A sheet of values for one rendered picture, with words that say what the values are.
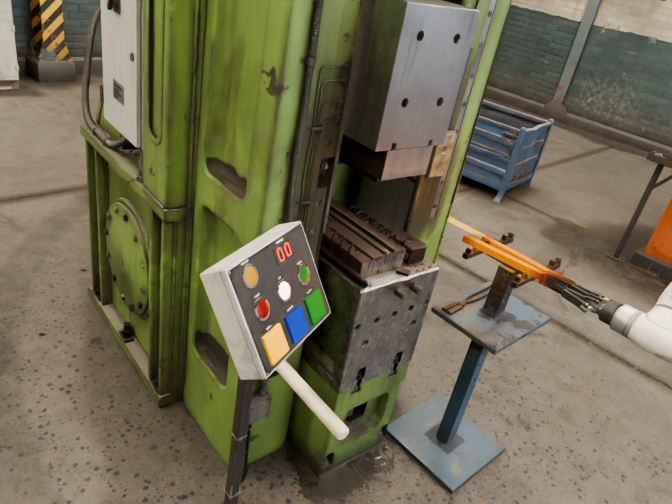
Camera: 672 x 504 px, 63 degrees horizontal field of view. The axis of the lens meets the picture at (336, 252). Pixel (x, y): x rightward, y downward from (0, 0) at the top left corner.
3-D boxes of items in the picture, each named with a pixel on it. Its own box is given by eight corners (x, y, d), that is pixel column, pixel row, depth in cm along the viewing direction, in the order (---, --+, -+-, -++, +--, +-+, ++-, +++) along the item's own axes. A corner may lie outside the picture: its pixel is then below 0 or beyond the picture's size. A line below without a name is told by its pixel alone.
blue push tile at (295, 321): (309, 329, 145) (300, 304, 143) (295, 344, 139) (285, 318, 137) (303, 330, 146) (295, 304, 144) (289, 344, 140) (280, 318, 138)
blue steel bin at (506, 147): (532, 186, 580) (557, 119, 545) (500, 203, 522) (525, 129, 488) (435, 148, 639) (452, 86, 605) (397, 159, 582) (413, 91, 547)
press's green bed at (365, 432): (385, 442, 244) (410, 361, 222) (318, 479, 221) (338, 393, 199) (312, 366, 279) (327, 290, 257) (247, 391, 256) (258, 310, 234)
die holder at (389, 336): (411, 361, 221) (440, 267, 200) (338, 394, 198) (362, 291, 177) (327, 289, 257) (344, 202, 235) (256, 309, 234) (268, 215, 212)
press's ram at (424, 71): (461, 143, 181) (499, 12, 162) (375, 152, 158) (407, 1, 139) (376, 103, 208) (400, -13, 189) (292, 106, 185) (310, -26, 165)
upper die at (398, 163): (426, 174, 178) (433, 146, 173) (381, 180, 166) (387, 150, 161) (344, 130, 204) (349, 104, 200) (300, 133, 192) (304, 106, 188)
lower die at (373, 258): (401, 267, 195) (406, 246, 191) (358, 279, 183) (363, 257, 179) (329, 215, 222) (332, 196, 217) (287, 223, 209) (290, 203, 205)
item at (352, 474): (422, 469, 235) (423, 467, 234) (313, 537, 200) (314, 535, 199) (363, 408, 260) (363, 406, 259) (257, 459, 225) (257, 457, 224)
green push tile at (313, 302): (327, 312, 153) (319, 287, 151) (314, 325, 147) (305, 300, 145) (321, 312, 154) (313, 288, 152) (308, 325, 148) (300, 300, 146)
